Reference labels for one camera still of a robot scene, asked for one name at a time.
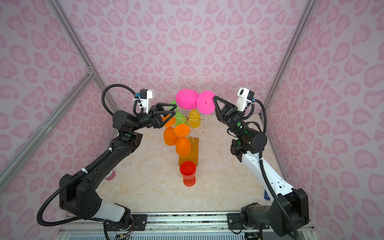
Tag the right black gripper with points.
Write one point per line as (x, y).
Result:
(235, 120)

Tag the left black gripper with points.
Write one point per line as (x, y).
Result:
(154, 120)

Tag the pink wine glass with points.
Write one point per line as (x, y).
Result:
(190, 100)

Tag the orange wine glass front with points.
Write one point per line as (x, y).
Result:
(183, 144)

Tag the orange wine glass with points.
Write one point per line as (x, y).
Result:
(169, 137)
(183, 144)

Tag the red wine glass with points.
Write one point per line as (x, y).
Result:
(188, 172)

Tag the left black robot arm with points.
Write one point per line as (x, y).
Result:
(78, 194)

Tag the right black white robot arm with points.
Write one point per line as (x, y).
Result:
(289, 210)

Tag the green wine glass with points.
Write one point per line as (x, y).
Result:
(179, 117)

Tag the orange wine glass back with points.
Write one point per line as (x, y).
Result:
(169, 137)

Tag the yellow wine glass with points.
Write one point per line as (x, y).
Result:
(194, 119)

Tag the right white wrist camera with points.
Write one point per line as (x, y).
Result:
(245, 98)

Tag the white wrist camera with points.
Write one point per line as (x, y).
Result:
(143, 98)
(245, 98)

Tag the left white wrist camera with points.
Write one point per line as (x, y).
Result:
(143, 98)

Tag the gold wire glass rack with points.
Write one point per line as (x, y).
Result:
(194, 155)

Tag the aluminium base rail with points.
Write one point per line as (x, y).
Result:
(171, 226)

